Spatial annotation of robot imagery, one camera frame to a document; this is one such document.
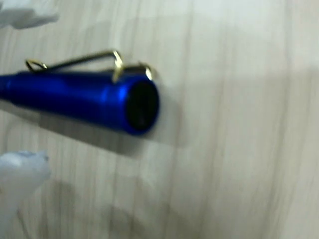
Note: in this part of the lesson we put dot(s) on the blue metal pen with clip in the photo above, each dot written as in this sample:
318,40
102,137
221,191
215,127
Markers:
74,97

